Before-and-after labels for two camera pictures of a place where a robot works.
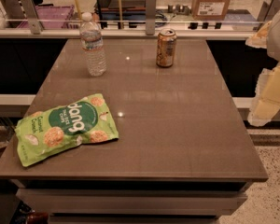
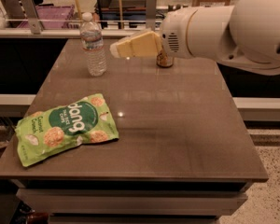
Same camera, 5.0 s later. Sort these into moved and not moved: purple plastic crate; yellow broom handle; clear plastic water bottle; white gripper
Moved: white gripper
Not moved: yellow broom handle; purple plastic crate; clear plastic water bottle
